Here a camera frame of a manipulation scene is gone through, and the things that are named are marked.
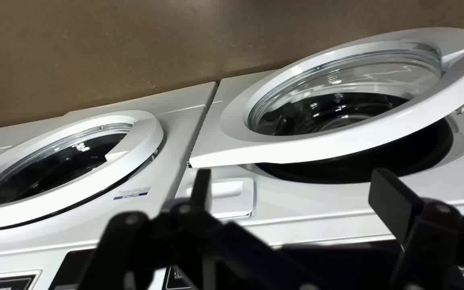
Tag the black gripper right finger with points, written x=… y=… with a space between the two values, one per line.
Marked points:
x=436 y=241

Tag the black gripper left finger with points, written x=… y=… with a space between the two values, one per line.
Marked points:
x=189 y=251

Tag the white washing machine body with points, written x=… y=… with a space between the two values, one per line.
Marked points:
x=323 y=214

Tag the white door latch plate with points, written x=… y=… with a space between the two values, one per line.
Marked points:
x=233 y=193

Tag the open round washer door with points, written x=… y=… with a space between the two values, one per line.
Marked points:
x=226 y=145

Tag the closed round washer door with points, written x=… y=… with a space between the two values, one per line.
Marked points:
x=146 y=145

